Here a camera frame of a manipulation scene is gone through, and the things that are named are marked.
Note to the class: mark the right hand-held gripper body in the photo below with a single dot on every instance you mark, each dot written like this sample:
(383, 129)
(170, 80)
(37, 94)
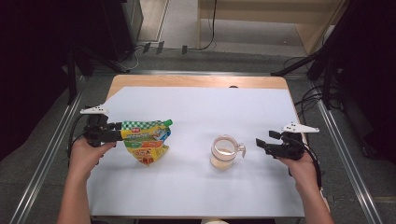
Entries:
(291, 147)

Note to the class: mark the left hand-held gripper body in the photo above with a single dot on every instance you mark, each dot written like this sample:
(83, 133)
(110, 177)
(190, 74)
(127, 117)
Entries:
(96, 133)

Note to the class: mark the yellow green spout pouch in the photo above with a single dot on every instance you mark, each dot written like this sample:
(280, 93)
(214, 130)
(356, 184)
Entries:
(146, 143)

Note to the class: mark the person's left hand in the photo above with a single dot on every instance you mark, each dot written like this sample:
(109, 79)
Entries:
(84, 158)

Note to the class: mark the person's right hand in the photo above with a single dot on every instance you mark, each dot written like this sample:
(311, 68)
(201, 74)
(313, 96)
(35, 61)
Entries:
(305, 172)

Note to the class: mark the black metal stand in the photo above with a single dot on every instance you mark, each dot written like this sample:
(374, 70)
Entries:
(72, 81)

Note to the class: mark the dark table grommet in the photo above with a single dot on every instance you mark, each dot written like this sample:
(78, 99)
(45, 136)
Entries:
(233, 86)

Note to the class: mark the black tripod stand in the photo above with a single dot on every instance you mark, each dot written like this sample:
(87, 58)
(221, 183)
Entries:
(299, 63)

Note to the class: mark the wooden table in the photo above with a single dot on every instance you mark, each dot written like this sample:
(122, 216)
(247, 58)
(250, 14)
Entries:
(186, 81)

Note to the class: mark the black floor tape strip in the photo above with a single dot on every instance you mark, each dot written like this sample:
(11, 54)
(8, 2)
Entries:
(184, 49)
(160, 47)
(146, 47)

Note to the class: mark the white paper sheet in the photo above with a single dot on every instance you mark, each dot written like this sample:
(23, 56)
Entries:
(193, 193)

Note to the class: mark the black curtain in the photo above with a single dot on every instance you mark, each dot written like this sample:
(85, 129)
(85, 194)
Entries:
(31, 77)
(373, 77)

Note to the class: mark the black cabinet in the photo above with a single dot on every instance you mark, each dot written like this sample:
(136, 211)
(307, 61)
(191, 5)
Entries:
(123, 28)

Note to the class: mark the light wooden shelf unit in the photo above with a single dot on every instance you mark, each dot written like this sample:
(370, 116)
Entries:
(311, 34)

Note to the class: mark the metal floor rail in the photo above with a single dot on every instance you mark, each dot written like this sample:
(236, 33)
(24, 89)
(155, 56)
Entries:
(348, 161)
(43, 168)

